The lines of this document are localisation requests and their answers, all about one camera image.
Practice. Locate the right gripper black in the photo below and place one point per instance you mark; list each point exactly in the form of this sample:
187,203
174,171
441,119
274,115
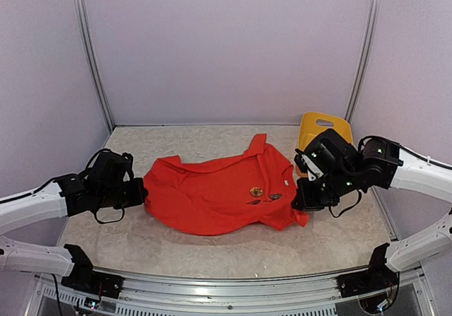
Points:
304,199

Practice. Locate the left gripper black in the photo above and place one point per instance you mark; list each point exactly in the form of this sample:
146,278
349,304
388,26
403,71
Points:
139,194

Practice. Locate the red t-shirt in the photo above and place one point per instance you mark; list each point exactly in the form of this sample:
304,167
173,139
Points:
213,197

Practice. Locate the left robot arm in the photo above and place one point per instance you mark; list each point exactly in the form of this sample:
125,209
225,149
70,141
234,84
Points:
108,181

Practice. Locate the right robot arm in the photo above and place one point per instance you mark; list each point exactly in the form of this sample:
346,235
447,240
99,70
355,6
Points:
336,168

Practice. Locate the yellow round brooch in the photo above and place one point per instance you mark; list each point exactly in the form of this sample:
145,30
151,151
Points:
256,192

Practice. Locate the yellow plastic basket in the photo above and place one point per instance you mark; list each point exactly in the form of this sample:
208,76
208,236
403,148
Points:
313,123

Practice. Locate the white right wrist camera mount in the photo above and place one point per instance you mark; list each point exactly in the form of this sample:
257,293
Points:
304,168

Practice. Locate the aluminium front rail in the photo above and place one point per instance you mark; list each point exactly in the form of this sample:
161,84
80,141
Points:
146,294

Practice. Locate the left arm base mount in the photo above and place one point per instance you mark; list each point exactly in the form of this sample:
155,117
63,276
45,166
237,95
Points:
84,278

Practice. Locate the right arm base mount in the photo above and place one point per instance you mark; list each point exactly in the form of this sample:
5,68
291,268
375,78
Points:
375,277

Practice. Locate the right aluminium corner post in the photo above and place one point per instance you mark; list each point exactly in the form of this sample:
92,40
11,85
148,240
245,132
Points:
364,57

